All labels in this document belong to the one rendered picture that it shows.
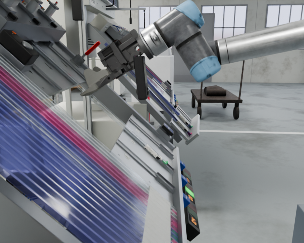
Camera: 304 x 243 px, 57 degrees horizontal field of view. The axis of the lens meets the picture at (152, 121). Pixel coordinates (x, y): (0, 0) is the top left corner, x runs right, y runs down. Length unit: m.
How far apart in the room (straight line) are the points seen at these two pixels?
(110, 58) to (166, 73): 3.89
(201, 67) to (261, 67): 9.25
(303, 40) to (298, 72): 9.47
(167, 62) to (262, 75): 5.79
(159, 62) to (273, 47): 3.83
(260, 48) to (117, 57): 0.39
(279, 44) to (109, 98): 0.55
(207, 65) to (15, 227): 0.54
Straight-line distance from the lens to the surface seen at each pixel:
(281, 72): 10.14
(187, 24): 0.72
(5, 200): 0.36
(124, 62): 0.73
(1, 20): 0.68
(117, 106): 0.98
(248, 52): 0.84
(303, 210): 1.09
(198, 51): 0.71
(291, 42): 0.86
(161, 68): 4.62
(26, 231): 0.37
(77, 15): 0.67
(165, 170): 0.80
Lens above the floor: 1.07
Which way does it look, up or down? 14 degrees down
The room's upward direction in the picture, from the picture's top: straight up
